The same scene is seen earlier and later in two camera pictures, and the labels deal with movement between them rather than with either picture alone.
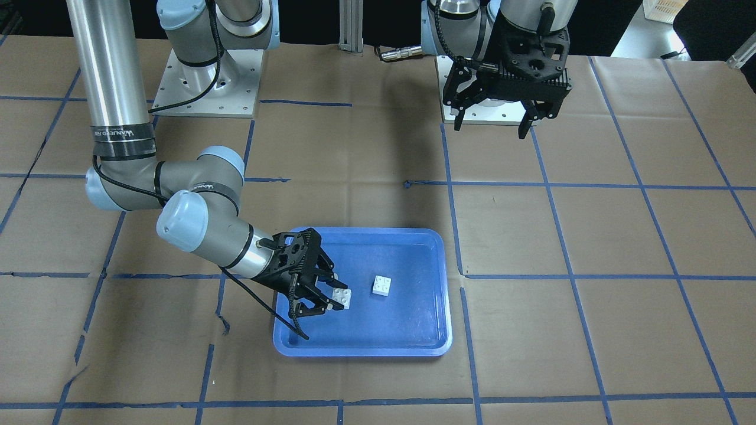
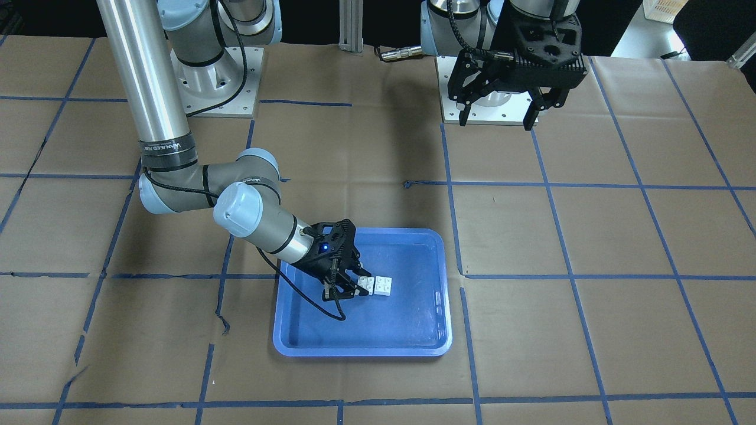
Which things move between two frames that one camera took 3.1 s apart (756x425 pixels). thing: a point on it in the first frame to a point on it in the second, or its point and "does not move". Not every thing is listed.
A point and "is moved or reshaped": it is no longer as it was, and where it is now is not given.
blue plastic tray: (400, 280) does not move
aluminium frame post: (351, 18) does not move
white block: (381, 285) does not move
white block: (342, 296) is moved or reshaped
